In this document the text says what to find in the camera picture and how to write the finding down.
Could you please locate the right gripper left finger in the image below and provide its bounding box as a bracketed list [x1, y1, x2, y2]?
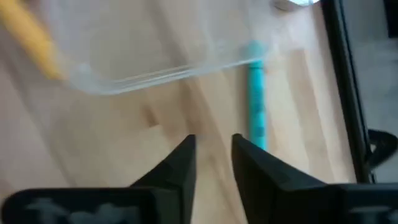
[130, 134, 198, 224]

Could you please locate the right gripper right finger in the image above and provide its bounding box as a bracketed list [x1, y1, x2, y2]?
[231, 133, 343, 224]

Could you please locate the teal highlighter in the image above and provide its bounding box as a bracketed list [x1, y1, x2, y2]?
[247, 40, 268, 152]

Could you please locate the clear plastic bin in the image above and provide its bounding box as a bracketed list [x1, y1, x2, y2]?
[40, 0, 312, 96]

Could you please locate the yellow highlighter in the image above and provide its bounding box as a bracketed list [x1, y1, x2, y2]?
[0, 0, 63, 80]

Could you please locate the black aluminium table frame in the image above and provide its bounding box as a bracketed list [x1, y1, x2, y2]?
[320, 0, 398, 184]

